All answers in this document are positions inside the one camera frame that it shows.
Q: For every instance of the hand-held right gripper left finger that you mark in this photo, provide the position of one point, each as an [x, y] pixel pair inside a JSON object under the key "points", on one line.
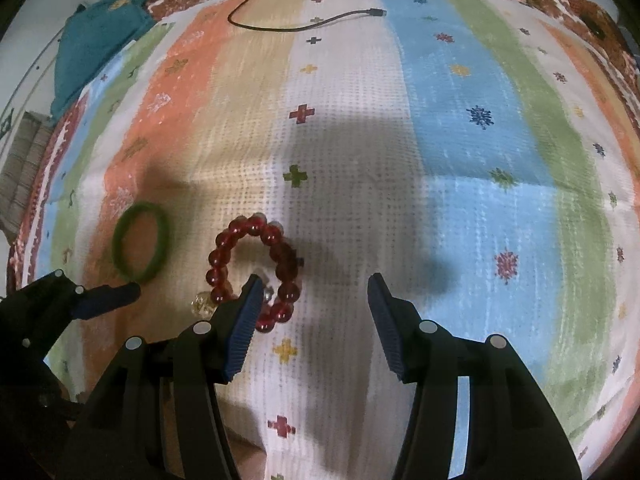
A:
{"points": [[245, 332]]}

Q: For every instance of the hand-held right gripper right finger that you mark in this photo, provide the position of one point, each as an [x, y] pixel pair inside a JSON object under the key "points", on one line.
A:
{"points": [[389, 332]]}

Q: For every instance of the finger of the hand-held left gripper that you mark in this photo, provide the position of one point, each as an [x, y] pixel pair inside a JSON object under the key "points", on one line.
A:
{"points": [[107, 296]]}

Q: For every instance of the green bangle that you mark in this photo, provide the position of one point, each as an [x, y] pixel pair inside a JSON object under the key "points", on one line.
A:
{"points": [[162, 240]]}

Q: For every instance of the striped pastel blanket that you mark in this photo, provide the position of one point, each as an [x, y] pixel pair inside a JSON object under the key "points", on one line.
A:
{"points": [[450, 240]]}

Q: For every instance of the brown striped cushion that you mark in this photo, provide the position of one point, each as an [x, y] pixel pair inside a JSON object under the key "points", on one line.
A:
{"points": [[22, 170]]}

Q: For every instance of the teal cloth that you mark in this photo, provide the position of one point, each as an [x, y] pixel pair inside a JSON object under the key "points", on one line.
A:
{"points": [[95, 40]]}

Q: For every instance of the small black round object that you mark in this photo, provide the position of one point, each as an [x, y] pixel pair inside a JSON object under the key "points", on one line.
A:
{"points": [[598, 28]]}

